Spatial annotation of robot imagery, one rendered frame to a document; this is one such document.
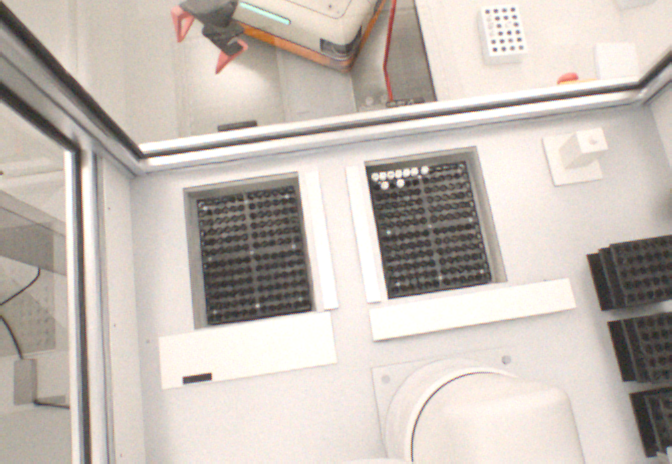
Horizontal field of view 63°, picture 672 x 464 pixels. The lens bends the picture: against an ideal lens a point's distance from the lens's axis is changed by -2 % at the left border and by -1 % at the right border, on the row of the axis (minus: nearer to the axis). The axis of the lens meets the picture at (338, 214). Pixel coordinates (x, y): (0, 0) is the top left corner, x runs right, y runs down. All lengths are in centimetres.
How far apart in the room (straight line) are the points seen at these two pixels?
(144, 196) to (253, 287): 24
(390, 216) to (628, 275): 40
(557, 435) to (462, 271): 49
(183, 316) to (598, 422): 67
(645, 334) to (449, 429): 45
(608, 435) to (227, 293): 65
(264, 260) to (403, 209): 26
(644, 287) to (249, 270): 64
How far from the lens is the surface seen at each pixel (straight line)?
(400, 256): 96
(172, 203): 97
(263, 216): 102
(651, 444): 101
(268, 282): 96
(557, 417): 58
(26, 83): 73
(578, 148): 96
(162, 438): 94
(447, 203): 100
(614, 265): 92
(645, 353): 92
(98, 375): 82
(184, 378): 91
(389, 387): 89
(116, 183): 95
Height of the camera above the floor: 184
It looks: 75 degrees down
